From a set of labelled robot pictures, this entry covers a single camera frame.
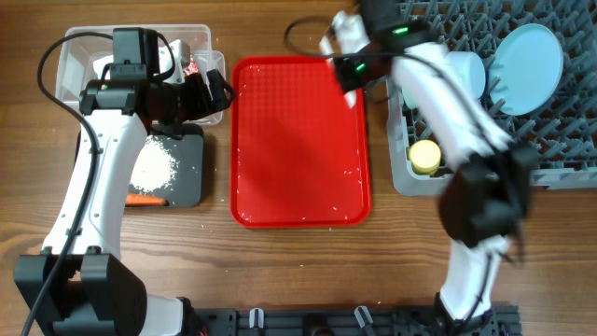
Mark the white plastic spoon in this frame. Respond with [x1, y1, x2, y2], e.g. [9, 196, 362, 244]
[344, 91, 357, 108]

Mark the red snack wrapper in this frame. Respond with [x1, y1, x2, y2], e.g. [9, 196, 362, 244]
[183, 58, 200, 77]

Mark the white rice pile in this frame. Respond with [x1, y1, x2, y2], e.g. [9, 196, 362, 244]
[131, 136, 178, 194]

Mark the orange carrot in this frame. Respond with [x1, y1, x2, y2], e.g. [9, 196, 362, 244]
[125, 193, 169, 207]

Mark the yellow cup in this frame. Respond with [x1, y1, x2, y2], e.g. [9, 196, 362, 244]
[408, 140, 441, 175]

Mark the small blue bowl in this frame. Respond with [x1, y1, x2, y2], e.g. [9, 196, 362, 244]
[447, 51, 486, 100]

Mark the light blue plate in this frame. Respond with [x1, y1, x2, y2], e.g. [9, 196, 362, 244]
[488, 23, 563, 116]

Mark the green bowl with rice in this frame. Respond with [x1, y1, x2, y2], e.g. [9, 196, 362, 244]
[401, 86, 420, 109]

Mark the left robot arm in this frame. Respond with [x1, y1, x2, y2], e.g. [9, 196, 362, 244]
[14, 27, 236, 335]

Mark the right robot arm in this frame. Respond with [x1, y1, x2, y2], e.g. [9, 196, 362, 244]
[330, 1, 536, 335]

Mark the grey dishwasher rack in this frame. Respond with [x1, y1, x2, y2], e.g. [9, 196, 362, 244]
[395, 0, 596, 189]

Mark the black tray bin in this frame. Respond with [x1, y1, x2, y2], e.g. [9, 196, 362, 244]
[74, 123, 206, 211]

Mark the red serving tray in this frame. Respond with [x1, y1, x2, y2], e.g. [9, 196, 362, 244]
[229, 55, 371, 230]

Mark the clear plastic bin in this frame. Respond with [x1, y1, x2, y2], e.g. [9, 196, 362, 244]
[55, 24, 226, 110]

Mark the left black cable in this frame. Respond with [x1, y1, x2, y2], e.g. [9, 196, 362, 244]
[21, 31, 116, 336]

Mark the black cable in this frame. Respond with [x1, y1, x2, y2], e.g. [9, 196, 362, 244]
[283, 16, 523, 328]
[21, 31, 116, 336]

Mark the right black cable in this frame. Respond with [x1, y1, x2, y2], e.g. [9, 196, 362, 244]
[283, 16, 523, 328]

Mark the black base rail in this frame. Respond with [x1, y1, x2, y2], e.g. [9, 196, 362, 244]
[186, 302, 521, 336]

